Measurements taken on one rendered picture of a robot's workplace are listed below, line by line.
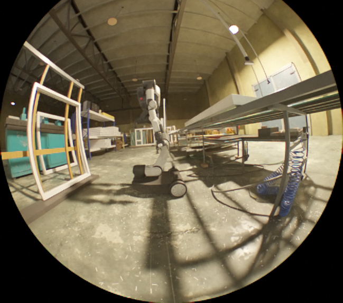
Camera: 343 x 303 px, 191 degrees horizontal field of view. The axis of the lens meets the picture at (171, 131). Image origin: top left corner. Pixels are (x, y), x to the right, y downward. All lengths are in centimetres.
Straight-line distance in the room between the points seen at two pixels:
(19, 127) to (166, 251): 317
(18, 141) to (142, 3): 811
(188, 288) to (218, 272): 17
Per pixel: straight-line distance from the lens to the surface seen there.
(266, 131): 152
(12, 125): 308
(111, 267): 81
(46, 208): 149
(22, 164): 316
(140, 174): 136
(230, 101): 71
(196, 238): 84
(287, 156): 82
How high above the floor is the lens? 70
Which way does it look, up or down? 3 degrees up
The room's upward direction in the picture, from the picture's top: 5 degrees counter-clockwise
